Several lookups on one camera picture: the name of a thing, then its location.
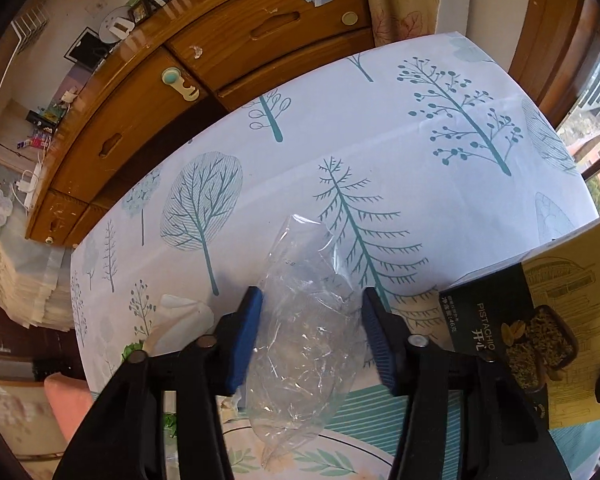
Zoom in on white power strip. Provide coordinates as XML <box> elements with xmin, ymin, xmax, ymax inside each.
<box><xmin>11</xmin><ymin>169</ymin><xmax>44</xmax><ymax>212</ymax></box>

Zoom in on green crumpled wrapper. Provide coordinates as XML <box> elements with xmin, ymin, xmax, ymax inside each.
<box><xmin>121</xmin><ymin>340</ymin><xmax>179</xmax><ymax>437</ymax></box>

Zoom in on white lace bed cover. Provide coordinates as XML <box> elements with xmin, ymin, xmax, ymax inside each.
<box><xmin>0</xmin><ymin>160</ymin><xmax>72</xmax><ymax>332</ymax></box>

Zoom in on wooden desk with drawers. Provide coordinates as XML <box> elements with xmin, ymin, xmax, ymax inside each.
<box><xmin>25</xmin><ymin>0</ymin><xmax>377</xmax><ymax>249</ymax></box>

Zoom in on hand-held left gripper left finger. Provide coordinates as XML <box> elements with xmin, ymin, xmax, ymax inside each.
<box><xmin>52</xmin><ymin>286</ymin><xmax>265</xmax><ymax>480</ymax></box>

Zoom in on beige leaf print curtain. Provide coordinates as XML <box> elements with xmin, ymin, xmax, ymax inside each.
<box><xmin>362</xmin><ymin>0</ymin><xmax>449</xmax><ymax>47</ymax></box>

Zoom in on green white drawer safety lock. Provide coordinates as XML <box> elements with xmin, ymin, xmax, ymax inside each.
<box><xmin>160</xmin><ymin>66</ymin><xmax>200</xmax><ymax>104</ymax></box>

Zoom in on clear plastic bag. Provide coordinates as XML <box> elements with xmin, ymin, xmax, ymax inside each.
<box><xmin>247</xmin><ymin>212</ymin><xmax>377</xmax><ymax>472</ymax></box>

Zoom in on black yellow pistachio box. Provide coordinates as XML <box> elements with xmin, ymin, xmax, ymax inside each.
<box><xmin>438</xmin><ymin>212</ymin><xmax>600</xmax><ymax>432</ymax></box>

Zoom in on tree print tablecloth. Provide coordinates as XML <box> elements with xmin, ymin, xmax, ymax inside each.
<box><xmin>69</xmin><ymin>32</ymin><xmax>600</xmax><ymax>480</ymax></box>

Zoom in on pink blanket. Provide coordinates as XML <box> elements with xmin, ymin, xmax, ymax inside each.
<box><xmin>43</xmin><ymin>372</ymin><xmax>97</xmax><ymax>442</ymax></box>

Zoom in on white tissue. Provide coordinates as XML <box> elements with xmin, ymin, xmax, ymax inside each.
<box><xmin>147</xmin><ymin>293</ymin><xmax>216</xmax><ymax>357</ymax></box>

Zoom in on white wire shelf basket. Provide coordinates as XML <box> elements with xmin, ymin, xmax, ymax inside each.
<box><xmin>11</xmin><ymin>0</ymin><xmax>49</xmax><ymax>54</ymax></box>

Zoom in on black picture frame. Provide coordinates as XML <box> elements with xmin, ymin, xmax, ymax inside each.
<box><xmin>64</xmin><ymin>28</ymin><xmax>114</xmax><ymax>69</ymax></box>

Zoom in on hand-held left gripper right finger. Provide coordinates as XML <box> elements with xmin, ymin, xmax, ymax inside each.
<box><xmin>362</xmin><ymin>287</ymin><xmax>574</xmax><ymax>480</ymax></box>

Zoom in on pen holder with pens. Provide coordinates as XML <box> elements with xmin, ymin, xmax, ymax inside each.
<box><xmin>27</xmin><ymin>129</ymin><xmax>57</xmax><ymax>152</ymax></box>

